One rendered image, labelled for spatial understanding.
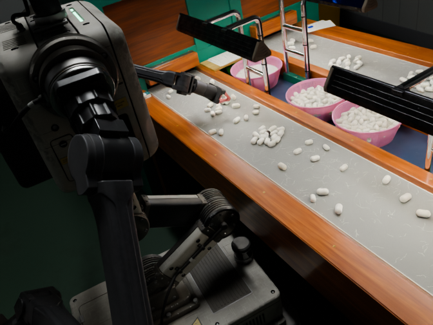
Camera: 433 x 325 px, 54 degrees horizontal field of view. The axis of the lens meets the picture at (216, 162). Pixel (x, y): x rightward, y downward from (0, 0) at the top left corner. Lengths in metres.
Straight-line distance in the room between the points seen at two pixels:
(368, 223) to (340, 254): 0.16
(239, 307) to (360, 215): 0.49
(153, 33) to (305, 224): 1.35
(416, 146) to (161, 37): 1.31
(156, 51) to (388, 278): 1.60
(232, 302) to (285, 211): 0.37
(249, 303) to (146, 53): 1.35
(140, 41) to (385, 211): 1.44
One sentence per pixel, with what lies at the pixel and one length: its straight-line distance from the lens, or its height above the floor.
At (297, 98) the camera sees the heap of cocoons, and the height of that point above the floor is 0.74.
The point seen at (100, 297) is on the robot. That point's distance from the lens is 1.68.
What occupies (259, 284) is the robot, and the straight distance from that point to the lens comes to 1.53.
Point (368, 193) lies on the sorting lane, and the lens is 1.43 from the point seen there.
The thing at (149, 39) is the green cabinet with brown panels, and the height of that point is 0.99.
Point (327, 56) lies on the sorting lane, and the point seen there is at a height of 0.74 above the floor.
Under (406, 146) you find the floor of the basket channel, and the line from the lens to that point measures 1.75.
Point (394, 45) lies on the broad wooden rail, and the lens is 2.33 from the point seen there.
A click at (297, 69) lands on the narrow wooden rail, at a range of 2.21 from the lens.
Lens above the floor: 1.68
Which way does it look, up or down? 35 degrees down
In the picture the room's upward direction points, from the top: 13 degrees counter-clockwise
